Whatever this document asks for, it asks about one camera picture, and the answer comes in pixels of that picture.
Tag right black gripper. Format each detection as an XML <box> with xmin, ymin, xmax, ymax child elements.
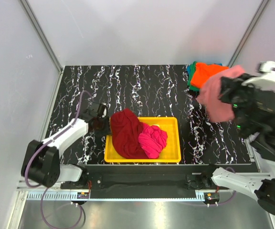
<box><xmin>216</xmin><ymin>72</ymin><xmax>263</xmax><ymax>134</ymax></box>

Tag salmon pink t shirt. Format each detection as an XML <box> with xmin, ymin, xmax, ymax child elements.
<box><xmin>196</xmin><ymin>65</ymin><xmax>245</xmax><ymax>123</ymax></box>

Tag yellow plastic bin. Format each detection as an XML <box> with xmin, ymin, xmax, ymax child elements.
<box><xmin>104</xmin><ymin>117</ymin><xmax>181</xmax><ymax>164</ymax></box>

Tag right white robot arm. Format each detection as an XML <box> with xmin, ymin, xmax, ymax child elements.
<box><xmin>201</xmin><ymin>61</ymin><xmax>275</xmax><ymax>215</ymax></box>

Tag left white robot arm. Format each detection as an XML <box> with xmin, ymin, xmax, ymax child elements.
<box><xmin>21</xmin><ymin>116</ymin><xmax>110</xmax><ymax>189</ymax></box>

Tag dark red t shirt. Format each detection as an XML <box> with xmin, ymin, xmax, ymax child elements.
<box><xmin>110</xmin><ymin>108</ymin><xmax>148</xmax><ymax>159</ymax></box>

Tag orange folded t shirt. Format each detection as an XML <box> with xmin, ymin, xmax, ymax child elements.
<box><xmin>190</xmin><ymin>62</ymin><xmax>229</xmax><ymax>89</ymax></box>

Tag magenta t shirt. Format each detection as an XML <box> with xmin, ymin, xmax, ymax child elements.
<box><xmin>138</xmin><ymin>123</ymin><xmax>168</xmax><ymax>159</ymax></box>

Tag green folded t shirt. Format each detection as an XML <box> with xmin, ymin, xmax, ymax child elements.
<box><xmin>187</xmin><ymin>61</ymin><xmax>206</xmax><ymax>92</ymax></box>

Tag blue folded t shirt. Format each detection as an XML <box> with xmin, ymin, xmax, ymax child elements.
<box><xmin>186</xmin><ymin>63</ymin><xmax>222</xmax><ymax>75</ymax></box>

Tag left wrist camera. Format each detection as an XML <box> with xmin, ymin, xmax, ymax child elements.
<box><xmin>79</xmin><ymin>102</ymin><xmax>107</xmax><ymax>120</ymax></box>

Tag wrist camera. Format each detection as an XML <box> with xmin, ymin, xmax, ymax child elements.
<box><xmin>79</xmin><ymin>102</ymin><xmax>107</xmax><ymax>120</ymax></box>
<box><xmin>233</xmin><ymin>88</ymin><xmax>275</xmax><ymax>139</ymax></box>

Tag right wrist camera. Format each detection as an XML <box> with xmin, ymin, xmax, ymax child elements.
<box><xmin>233</xmin><ymin>88</ymin><xmax>275</xmax><ymax>139</ymax></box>

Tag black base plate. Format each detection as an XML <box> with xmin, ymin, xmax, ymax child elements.
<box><xmin>60</xmin><ymin>163</ymin><xmax>231</xmax><ymax>200</ymax></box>

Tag right aluminium corner post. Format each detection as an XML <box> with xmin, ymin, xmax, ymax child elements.
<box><xmin>227</xmin><ymin>0</ymin><xmax>271</xmax><ymax>67</ymax></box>

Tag aluminium corner post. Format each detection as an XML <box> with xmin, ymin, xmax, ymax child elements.
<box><xmin>18</xmin><ymin>0</ymin><xmax>63</xmax><ymax>74</ymax></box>
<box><xmin>227</xmin><ymin>0</ymin><xmax>271</xmax><ymax>67</ymax></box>

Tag aluminium frame rail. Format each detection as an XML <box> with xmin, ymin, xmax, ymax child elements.
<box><xmin>16</xmin><ymin>167</ymin><xmax>275</xmax><ymax>201</ymax></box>

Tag left aluminium corner post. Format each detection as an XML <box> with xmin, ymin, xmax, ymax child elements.
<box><xmin>18</xmin><ymin>0</ymin><xmax>63</xmax><ymax>74</ymax></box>

